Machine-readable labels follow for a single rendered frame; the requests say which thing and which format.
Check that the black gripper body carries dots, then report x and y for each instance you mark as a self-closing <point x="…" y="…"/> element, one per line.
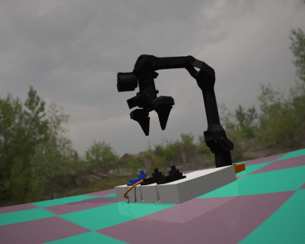
<point x="155" y="102"/>

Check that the white flat deck plate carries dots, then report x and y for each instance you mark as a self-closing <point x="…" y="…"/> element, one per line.
<point x="177" y="187"/>

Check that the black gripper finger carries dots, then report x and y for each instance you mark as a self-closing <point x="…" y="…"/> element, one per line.
<point x="163" y="114"/>
<point x="144" y="123"/>

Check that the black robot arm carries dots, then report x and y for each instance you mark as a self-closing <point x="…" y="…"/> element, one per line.
<point x="144" y="75"/>

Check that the dark blue micro servo with orange cable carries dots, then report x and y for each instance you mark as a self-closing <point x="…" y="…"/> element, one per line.
<point x="135" y="182"/>

